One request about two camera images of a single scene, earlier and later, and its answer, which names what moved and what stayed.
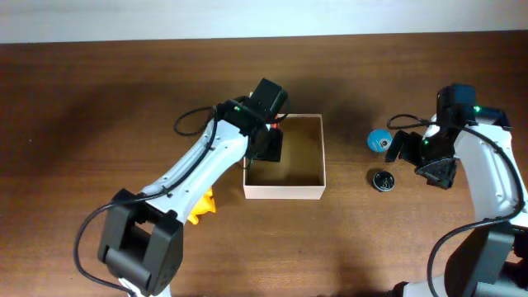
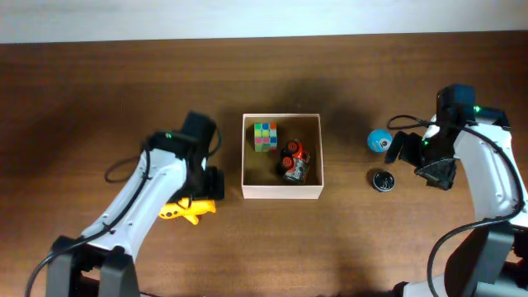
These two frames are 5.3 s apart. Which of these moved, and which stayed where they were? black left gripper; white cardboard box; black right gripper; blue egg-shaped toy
Moved: black left gripper
Stayed: white cardboard box; blue egg-shaped toy; black right gripper
